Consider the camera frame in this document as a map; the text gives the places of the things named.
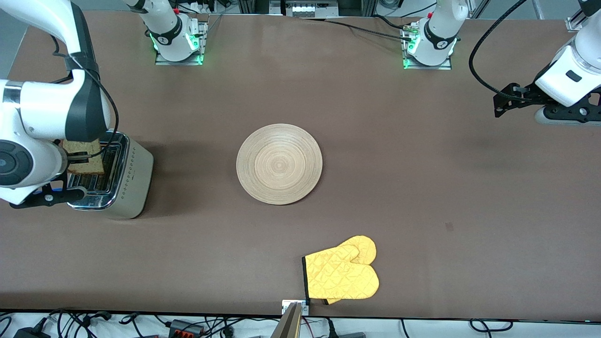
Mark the black power adapter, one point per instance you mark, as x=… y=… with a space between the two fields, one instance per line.
x=30 y=333

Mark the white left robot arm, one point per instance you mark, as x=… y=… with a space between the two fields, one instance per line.
x=441 y=28

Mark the white power strip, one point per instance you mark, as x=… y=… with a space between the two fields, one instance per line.
x=307 y=9

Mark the silver two-slot toaster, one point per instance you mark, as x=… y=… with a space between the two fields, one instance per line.
x=136 y=178

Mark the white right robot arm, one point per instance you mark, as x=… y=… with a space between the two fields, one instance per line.
x=37 y=108

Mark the round wooden plate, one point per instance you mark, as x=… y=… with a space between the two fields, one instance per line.
x=279 y=164

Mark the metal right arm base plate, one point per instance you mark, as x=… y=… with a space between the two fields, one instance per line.
x=162 y=60

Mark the brown bread slice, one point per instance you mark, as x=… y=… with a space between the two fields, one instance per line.
x=84 y=146

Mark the metal table corner bracket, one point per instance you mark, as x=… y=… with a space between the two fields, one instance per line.
x=575 y=24

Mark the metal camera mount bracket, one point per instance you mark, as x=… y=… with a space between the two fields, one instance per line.
x=285 y=306

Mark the wooden camera post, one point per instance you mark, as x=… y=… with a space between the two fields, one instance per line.
x=288 y=324

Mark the black orange connector block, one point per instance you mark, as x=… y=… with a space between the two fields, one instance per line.
x=185 y=327

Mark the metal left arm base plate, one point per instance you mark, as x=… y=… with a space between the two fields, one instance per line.
x=446 y=65

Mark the yellow quilted oven mitt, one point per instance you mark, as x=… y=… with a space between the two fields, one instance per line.
x=340 y=277

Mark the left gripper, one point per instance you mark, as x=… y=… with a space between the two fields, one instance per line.
x=529 y=94

